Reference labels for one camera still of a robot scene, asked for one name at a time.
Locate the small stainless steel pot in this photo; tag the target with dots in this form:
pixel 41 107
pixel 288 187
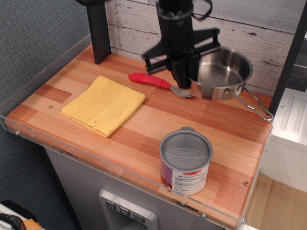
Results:
pixel 223 75

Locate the toy food can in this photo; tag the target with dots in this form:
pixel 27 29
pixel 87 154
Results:
pixel 185 156

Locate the black left vertical post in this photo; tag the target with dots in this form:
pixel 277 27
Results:
pixel 98 24

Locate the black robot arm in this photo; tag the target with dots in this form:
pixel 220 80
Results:
pixel 177 7

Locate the grey toy fridge cabinet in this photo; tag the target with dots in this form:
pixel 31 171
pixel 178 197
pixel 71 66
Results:
pixel 82 184

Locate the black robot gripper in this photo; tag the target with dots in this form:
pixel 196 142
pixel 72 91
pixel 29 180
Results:
pixel 180 48

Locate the black vertical post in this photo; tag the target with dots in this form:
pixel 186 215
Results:
pixel 290 61
pixel 98 24

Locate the clear acrylic table guard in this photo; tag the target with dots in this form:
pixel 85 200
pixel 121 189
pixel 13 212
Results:
pixel 238 135

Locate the black right vertical post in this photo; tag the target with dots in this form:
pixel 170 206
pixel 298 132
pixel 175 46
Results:
pixel 290 61

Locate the orange plush object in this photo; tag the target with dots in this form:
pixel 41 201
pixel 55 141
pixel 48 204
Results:
pixel 29 224

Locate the red-handled metal spoon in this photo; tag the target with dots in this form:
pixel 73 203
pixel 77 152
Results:
pixel 153 80

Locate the yellow folded cloth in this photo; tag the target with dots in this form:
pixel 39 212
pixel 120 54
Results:
pixel 104 106

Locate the white side cabinet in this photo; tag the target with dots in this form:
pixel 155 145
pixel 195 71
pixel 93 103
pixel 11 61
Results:
pixel 285 156

